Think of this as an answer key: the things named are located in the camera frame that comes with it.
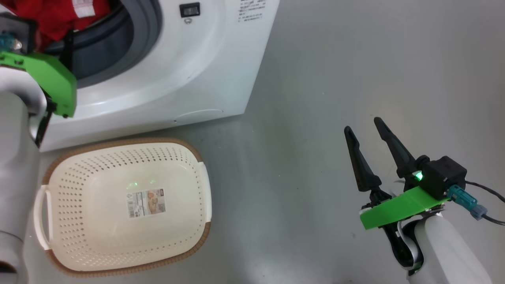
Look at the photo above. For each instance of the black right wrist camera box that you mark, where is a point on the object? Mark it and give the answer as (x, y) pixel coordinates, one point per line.
(446, 173)

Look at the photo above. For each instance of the small printed text label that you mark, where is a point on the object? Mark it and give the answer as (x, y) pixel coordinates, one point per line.
(252, 10)

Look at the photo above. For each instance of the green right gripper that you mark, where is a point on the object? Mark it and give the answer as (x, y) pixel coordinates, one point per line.
(394, 209)

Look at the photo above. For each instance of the cream basket with brown rim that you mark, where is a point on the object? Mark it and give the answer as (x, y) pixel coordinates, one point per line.
(98, 236)

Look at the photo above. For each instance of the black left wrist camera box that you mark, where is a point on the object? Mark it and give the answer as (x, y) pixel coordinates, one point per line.
(23, 29)

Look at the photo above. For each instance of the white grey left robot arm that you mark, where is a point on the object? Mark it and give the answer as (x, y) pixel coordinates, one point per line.
(15, 157)

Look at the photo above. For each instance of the printed food package label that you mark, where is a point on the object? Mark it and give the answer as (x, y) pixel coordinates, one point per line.
(146, 203)

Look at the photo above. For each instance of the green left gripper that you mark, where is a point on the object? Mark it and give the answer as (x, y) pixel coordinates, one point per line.
(55, 83)

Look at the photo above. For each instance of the white front-load washing machine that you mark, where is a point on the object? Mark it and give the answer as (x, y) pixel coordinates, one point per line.
(177, 79)

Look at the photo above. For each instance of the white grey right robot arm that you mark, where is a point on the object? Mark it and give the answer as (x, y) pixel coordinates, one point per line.
(446, 252)

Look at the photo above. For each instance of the round white filter cover flap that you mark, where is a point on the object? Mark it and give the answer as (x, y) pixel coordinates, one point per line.
(201, 115)

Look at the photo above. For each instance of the red garment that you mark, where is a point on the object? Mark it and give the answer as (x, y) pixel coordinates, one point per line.
(51, 15)

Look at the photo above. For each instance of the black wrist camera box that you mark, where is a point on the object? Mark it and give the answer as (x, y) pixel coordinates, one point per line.
(446, 173)
(23, 29)

